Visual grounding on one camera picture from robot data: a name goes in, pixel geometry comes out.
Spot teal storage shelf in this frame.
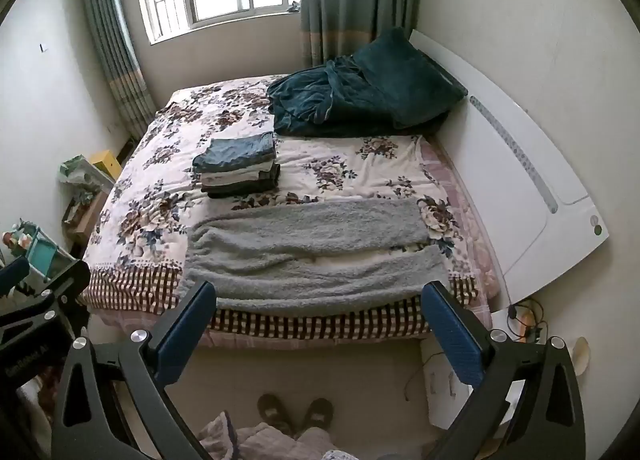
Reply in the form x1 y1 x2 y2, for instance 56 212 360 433
0 219 72 287

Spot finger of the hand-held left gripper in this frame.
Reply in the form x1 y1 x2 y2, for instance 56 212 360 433
0 257 31 298
0 260 92 341

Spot green and white plastic bag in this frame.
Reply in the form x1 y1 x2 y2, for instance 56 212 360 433
59 155 116 201

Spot black cable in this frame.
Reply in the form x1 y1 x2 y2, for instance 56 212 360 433
505 297 549 347

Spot dark green blanket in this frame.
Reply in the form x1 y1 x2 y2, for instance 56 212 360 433
267 57 401 137

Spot white bed headboard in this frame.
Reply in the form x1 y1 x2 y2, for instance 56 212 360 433
409 30 611 301

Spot dark teal pillow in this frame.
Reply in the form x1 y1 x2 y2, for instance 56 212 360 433
352 27 468 131

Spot floral printed blanket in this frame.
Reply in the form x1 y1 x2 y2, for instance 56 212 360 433
80 74 493 341

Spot grey fluffy towel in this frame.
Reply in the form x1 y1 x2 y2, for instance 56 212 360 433
182 197 448 313

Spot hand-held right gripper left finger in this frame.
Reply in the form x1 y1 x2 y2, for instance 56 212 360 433
51 281 217 460

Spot folded white pants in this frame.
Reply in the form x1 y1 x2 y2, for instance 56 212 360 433
200 164 278 189

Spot yellow box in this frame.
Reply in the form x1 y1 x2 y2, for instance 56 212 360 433
90 150 124 181

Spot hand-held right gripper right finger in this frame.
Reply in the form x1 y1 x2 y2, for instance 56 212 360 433
421 281 587 460

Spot cardboard box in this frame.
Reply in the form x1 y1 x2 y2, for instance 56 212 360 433
62 189 109 247

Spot dark slipper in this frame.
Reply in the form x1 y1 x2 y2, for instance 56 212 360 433
257 393 294 437
299 397 335 439

